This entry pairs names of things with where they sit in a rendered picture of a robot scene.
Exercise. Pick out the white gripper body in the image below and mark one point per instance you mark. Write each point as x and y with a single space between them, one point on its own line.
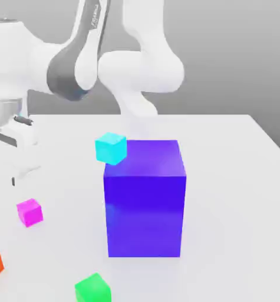
24 151

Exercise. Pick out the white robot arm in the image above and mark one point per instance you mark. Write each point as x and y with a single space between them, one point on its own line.
139 70

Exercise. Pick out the small magenta cube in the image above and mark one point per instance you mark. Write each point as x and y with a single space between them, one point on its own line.
30 213

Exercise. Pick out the small cyan cube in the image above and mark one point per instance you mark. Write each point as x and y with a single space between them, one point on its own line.
110 148

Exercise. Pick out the small green cube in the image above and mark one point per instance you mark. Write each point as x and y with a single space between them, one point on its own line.
92 289

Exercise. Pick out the large purple box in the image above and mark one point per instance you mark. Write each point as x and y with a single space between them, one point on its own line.
144 212

